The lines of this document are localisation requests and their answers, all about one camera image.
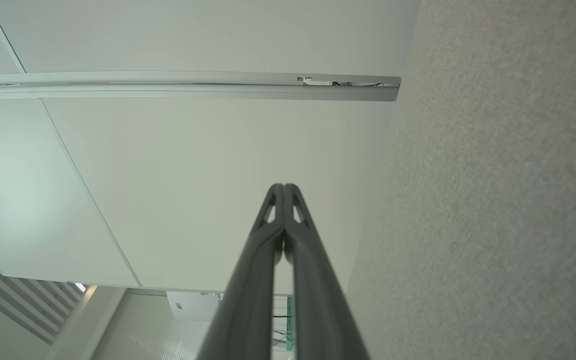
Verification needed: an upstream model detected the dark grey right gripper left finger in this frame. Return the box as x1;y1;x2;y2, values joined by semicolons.
197;183;284;360

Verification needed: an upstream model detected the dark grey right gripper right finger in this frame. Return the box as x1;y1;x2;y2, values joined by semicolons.
284;183;370;360

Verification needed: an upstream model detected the green-edged desk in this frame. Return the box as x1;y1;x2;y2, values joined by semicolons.
270;295;294;352

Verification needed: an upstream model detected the grey fabric sofa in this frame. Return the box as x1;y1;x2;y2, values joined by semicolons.
344;0;576;360

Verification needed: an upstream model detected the white slatted blind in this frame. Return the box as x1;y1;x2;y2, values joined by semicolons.
0;240;85;346

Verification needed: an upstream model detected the white wall-mounted box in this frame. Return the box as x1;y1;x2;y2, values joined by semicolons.
166;290;225;322

